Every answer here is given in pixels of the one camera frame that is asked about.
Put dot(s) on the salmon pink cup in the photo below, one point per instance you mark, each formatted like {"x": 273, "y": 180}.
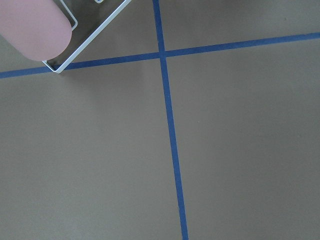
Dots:
{"x": 38, "y": 29}

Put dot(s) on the white wire cup rack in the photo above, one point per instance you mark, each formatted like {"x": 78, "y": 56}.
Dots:
{"x": 88, "y": 19}

